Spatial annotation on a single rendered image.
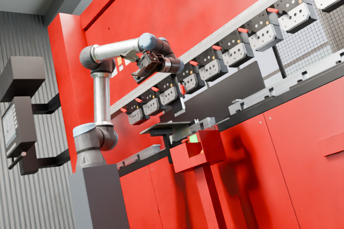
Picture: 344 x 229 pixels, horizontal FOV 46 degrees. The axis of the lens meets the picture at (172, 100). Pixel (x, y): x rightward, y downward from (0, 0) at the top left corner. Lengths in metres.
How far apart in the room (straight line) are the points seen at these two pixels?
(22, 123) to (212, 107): 1.42
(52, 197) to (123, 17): 2.56
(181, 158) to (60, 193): 3.19
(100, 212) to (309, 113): 1.02
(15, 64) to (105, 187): 1.71
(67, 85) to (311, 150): 2.12
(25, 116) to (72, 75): 0.49
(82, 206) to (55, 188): 3.02
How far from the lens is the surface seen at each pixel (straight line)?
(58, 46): 3.55
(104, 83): 2.19
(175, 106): 2.63
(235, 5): 2.30
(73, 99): 3.28
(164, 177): 2.54
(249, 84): 2.87
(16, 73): 3.36
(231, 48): 2.27
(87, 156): 1.99
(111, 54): 2.03
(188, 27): 2.54
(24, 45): 5.52
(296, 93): 1.88
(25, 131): 3.18
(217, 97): 3.06
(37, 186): 4.93
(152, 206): 2.68
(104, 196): 1.94
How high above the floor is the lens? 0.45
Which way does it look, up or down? 16 degrees up
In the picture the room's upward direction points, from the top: 14 degrees counter-clockwise
